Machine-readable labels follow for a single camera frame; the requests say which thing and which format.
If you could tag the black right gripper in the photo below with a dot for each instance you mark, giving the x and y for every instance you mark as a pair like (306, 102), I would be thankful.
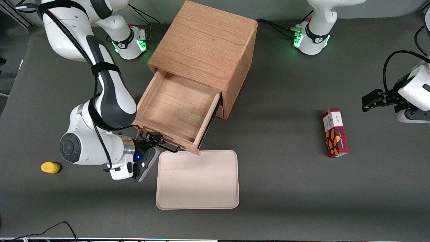
(141, 145)

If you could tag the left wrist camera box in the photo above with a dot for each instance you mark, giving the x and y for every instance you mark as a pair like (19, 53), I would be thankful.
(403, 117)

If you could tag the wooden drawer box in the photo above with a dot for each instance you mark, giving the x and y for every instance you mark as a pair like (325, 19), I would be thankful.
(178, 107)

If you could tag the light wooden cabinet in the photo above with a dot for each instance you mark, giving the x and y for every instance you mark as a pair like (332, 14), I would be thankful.
(201, 40)

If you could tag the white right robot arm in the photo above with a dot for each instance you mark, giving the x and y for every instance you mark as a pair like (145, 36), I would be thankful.
(87, 148)

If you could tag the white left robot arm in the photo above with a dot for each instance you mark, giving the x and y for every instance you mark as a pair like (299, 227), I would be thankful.
(317, 43)

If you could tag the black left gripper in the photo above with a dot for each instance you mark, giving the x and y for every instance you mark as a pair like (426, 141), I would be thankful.
(390, 98)

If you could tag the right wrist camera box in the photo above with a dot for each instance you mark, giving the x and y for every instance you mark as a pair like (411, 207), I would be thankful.
(149, 163)

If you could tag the beige rectangular tray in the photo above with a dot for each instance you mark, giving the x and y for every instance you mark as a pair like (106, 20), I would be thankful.
(198, 185)

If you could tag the small yellow object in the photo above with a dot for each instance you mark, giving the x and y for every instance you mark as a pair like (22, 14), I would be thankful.
(49, 167)

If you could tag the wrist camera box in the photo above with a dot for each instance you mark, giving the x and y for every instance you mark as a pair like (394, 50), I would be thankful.
(403, 117)
(149, 163)

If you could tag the red tartan cookie box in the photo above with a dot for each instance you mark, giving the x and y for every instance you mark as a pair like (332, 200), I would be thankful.
(336, 134)

